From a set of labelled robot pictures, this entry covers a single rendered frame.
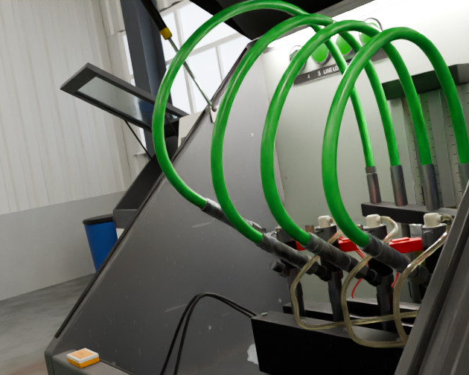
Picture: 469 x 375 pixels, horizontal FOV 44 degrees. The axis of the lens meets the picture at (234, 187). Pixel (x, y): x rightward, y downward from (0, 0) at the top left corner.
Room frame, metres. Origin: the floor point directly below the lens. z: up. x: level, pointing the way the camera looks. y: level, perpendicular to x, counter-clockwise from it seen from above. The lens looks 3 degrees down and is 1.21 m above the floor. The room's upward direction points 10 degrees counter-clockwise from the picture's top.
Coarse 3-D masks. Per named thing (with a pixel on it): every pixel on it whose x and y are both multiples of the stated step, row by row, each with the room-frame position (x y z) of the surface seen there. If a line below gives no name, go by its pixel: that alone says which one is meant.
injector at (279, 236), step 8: (280, 232) 0.79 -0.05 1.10; (280, 240) 0.80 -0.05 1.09; (288, 240) 0.79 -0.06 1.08; (296, 248) 0.80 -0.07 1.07; (272, 264) 0.79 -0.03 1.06; (280, 264) 0.79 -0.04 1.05; (288, 264) 0.79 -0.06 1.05; (280, 272) 0.79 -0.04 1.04; (288, 272) 0.79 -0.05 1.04; (296, 272) 0.79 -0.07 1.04; (288, 280) 0.80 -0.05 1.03; (288, 288) 0.80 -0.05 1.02; (296, 288) 0.80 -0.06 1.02; (296, 296) 0.80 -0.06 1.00; (304, 312) 0.80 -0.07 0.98
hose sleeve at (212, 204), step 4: (208, 200) 0.73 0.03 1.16; (212, 200) 0.74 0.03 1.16; (208, 204) 0.73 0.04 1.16; (212, 204) 0.73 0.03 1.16; (216, 204) 0.73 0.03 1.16; (200, 208) 0.73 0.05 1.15; (204, 208) 0.72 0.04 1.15; (208, 208) 0.73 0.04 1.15; (212, 208) 0.73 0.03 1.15; (216, 208) 0.73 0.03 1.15; (220, 208) 0.74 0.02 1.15; (208, 212) 0.73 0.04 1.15; (212, 212) 0.73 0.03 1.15; (216, 212) 0.73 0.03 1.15; (220, 212) 0.74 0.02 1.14; (212, 216) 0.74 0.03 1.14; (216, 216) 0.74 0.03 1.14; (220, 216) 0.74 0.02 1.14; (224, 216) 0.74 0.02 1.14; (240, 216) 0.76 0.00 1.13; (220, 220) 0.74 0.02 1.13; (224, 220) 0.74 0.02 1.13; (228, 220) 0.74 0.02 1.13; (244, 220) 0.76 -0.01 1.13; (248, 220) 0.76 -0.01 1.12; (228, 224) 0.75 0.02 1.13
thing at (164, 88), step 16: (256, 0) 0.81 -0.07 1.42; (272, 0) 0.83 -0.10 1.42; (224, 16) 0.77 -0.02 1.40; (208, 32) 0.76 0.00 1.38; (192, 48) 0.74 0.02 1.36; (336, 48) 0.89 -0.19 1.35; (176, 64) 0.72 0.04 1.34; (336, 64) 0.91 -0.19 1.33; (160, 96) 0.71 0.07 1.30; (352, 96) 0.91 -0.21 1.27; (160, 112) 0.70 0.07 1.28; (160, 128) 0.70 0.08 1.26; (160, 144) 0.70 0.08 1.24; (368, 144) 0.92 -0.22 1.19; (160, 160) 0.70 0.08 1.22; (368, 160) 0.92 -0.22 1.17; (176, 176) 0.70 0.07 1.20; (192, 192) 0.72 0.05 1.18
